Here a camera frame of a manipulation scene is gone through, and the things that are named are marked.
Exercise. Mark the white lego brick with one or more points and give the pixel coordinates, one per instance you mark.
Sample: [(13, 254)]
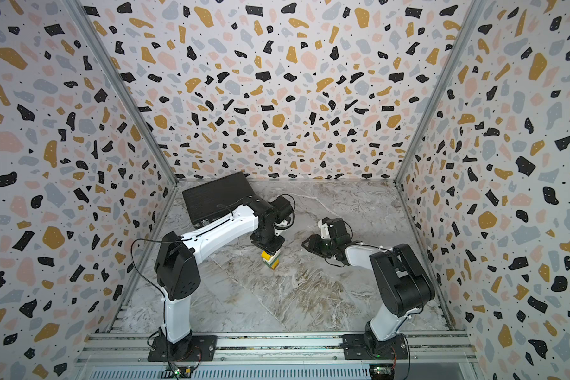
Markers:
[(274, 258)]

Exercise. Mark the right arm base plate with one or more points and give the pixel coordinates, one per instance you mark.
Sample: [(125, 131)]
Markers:
[(373, 346)]

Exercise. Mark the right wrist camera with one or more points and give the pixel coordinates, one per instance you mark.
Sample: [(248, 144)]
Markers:
[(324, 230)]

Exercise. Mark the small circuit board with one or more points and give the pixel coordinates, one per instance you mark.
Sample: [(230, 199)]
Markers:
[(177, 372)]

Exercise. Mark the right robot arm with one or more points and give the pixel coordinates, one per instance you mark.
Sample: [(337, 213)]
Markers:
[(403, 284)]

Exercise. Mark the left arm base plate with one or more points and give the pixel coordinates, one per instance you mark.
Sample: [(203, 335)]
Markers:
[(183, 349)]

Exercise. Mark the aluminium front rail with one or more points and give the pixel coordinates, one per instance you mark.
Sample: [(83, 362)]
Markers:
[(216, 348)]

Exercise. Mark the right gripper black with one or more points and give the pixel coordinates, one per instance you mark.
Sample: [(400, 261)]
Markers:
[(312, 245)]

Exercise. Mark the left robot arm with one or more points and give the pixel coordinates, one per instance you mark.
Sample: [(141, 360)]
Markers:
[(179, 257)]

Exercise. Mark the black briefcase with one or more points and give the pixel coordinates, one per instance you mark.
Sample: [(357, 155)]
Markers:
[(211, 201)]

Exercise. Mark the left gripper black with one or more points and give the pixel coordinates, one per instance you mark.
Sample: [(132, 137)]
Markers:
[(257, 239)]

